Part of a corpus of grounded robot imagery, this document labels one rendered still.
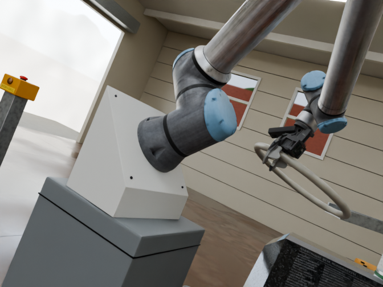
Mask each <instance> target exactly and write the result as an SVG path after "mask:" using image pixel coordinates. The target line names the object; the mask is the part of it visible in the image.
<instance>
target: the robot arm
mask: <svg viewBox="0 0 383 287"><path fill-rule="evenodd" d="M302 1H303V0H246V2H245V3H244V4H243V5H242V6H241V7H240V8H239V9H238V11H237V12H236V13H235V14H234V15H233V16H232V17H231V18H230V19H229V21H228V22H227V23H226V24H225V25H224V26H223V27H222V28H221V29H220V31H219V32H218V33H217V34H216V35H215V37H213V38H212V40H211V41H210V42H209V43H208V44H207V45H206V46H198V47H196V48H195V49H194V48H190V49H187V50H185V51H183V52H181V53H180V54H179V55H178V56H177V58H176V59H175V61H174V63H173V71H172V77H173V84H174V94H175V100H176V110H174V111H172V112H170V113H168V114H166V115H164V116H156V117H148V118H146V119H144V120H142V121H141V122H140V123H139V125H138V128H137V137H138V142H139V144H140V148H141V150H142V152H143V154H144V156H145V158H146V159H147V160H148V162H149V163H150V164H151V165H152V166H153V167H154V168H155V169H156V170H158V171H160V172H163V173H167V172H169V171H171V170H173V169H175V168H176V167H177V166H178V165H179V164H180V163H181V162H182V160H183V159H184V158H185V157H188V156H190V155H192V154H194V153H196V152H198V151H201V150H203V149H205V148H207V147H209V146H211V145H214V144H216V143H218V142H221V141H224V140H225V139H226V138H228V137H230V136H232V135H233V134H234V133H235V131H236V129H237V117H236V114H235V110H234V108H233V105H232V103H231V102H230V99H229V97H228V96H227V94H225V92H224V91H223V90H221V88H222V87H223V86H225V85H226V84H227V83H228V82H229V81H230V79H231V70H232V69H233V68H234V67H235V66H236V65H237V64H238V63H239V62H240V61H241V60H242V59H244V58H245V57H246V56H247V55H248V54H249V53H250V52H251V51H252V50H253V49H254V48H255V47H256V46H257V45H258V44H259V43H260V42H261V41H262V40H263V39H264V38H265V37H266V36H267V35H268V34H269V33H270V32H271V31H272V30H273V29H274V28H275V27H276V26H277V25H278V24H279V23H280V22H281V21H282V20H283V19H284V18H285V17H286V16H287V15H288V14H289V13H290V12H291V11H292V10H293V9H294V8H295V7H296V6H297V5H298V4H299V3H301V2H302ZM382 13H383V0H347V1H346V4H345V7H344V11H343V16H342V18H341V22H340V26H339V30H338V33H337V37H336V41H335V45H334V48H333V51H332V55H331V59H330V62H329V66H328V70H327V74H325V73H324V72H322V71H311V72H309V73H307V74H305V75H304V76H303V78H302V79H301V82H300V84H301V89H302V90H303V92H304V95H305V97H306V100H307V103H308V104H307V105H306V107H305V108H304V109H303V110H302V111H301V112H300V114H299V115H298V116H297V117H296V118H295V123H294V126H284V127H278V128H269V129H268V134H269V135H270V136H271V138H276V139H275V140H274V141H273V142H272V144H271V145H270V147H269V148H268V150H267V153H266V155H265V157H264V159H263V162H262V164H265V163H266V162H267V160H268V159H269V158H272V159H274V160H273V162H272V164H271V165H270V168H269V171H272V170H273V169H275V168H276V167H279V168H283V169H285V168H286V167H287V163H285V162H284V161H282V160H281V159H279V158H280V154H279V152H280V151H282V152H284V153H286V154H288V155H290V156H291V157H293V158H296V159H299V158H300V156H301V155H302V154H303V153H304V152H305V151H306V148H305V147H306V144H304V143H305V142H306V140H307V139H309V137H312V138H313V136H314V132H315V131H316V130H317V129H318V128H319V130H320V131H321V132H322V133H324V134H331V133H336V132H338V131H340V130H342V129H344V128H345V127H346V125H347V119H346V118H345V116H344V114H345V111H346V109H347V106H348V101H349V99H350V96H351V94H352V91H353V89H354V86H355V83H356V81H357V78H358V75H359V73H360V71H361V68H362V65H363V63H364V60H365V57H366V55H367V53H368V49H369V47H370V44H371V42H372V39H373V37H374V34H375V32H376V29H377V26H378V24H379V21H380V19H381V16H382Z"/></svg>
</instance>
